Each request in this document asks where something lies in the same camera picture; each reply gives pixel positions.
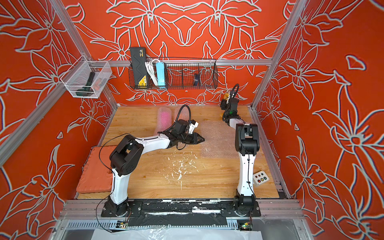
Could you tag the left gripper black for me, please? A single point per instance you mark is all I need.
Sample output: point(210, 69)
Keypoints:
point(196, 139)

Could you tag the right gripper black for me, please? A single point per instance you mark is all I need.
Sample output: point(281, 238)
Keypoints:
point(224, 104)

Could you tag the bubble wrap sheet clear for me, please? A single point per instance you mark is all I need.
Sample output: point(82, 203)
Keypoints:
point(219, 141)

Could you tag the orange glass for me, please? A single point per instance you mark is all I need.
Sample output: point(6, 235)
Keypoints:
point(183, 113)

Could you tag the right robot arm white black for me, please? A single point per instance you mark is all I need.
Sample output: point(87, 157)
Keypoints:
point(247, 145)

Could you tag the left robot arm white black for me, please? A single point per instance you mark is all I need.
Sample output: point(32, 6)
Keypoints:
point(125, 157)

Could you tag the pink glass in bubble wrap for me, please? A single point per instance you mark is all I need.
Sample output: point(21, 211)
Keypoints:
point(164, 119)

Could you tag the small dark object in basket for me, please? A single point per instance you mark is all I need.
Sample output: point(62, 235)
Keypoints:
point(197, 80)

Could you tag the white button control box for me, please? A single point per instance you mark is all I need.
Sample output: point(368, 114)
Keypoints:
point(260, 178)

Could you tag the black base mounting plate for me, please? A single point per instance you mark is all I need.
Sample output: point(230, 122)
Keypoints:
point(223, 207)

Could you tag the light blue power bank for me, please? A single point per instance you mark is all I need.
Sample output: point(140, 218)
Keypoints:
point(160, 67)

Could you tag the black box in basket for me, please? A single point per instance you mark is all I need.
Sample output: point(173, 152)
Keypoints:
point(138, 60)

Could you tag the orange plastic tool case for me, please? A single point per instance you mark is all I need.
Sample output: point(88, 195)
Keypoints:
point(97, 176)

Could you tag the dark green tool in bin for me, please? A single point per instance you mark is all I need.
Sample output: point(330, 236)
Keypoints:
point(85, 91)

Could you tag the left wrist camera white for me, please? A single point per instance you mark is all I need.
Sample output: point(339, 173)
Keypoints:
point(192, 125)

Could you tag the black wire wall basket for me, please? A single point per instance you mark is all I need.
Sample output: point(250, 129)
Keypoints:
point(180, 74)

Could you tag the clear acrylic wall bin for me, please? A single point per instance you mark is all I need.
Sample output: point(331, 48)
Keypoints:
point(77, 75)

